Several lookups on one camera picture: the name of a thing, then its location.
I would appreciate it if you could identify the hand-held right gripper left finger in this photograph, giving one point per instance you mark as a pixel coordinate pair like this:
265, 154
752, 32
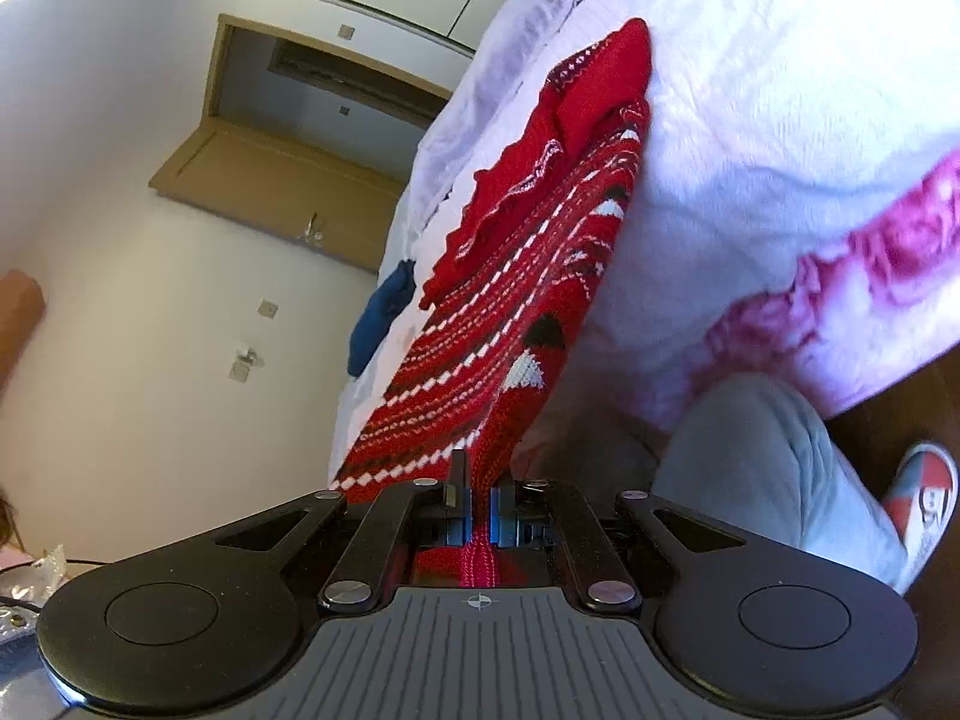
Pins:
457, 517

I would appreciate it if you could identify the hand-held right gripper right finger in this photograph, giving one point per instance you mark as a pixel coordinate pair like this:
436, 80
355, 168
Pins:
501, 517

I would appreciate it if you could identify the red knitted sweater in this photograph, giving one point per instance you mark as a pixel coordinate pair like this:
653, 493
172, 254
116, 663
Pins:
525, 300

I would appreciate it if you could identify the blue garment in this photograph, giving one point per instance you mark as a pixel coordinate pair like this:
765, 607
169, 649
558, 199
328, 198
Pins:
379, 315

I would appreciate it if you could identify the person's grey trouser leg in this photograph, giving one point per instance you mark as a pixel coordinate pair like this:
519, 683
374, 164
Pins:
750, 465

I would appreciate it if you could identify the wooden door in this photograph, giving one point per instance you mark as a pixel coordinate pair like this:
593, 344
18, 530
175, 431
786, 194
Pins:
262, 180

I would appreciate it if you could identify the clear plastic bag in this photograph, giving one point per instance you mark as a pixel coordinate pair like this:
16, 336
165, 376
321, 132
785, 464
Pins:
41, 566

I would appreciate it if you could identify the person's red grey shoe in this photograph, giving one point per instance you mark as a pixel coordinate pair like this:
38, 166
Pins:
926, 495

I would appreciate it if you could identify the pink floral bed sheet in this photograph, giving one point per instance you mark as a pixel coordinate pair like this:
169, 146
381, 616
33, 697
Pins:
862, 255

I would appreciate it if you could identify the brown object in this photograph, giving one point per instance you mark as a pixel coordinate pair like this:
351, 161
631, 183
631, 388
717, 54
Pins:
19, 330

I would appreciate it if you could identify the lavender blanket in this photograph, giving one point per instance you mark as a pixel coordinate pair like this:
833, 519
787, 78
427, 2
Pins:
517, 37

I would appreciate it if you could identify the wall socket with plug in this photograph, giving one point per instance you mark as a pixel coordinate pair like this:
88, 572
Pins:
241, 371

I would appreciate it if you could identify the beige wall switch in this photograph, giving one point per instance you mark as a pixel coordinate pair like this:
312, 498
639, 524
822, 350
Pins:
268, 309

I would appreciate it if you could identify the wooden door frame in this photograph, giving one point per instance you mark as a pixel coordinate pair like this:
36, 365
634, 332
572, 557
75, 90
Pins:
221, 67

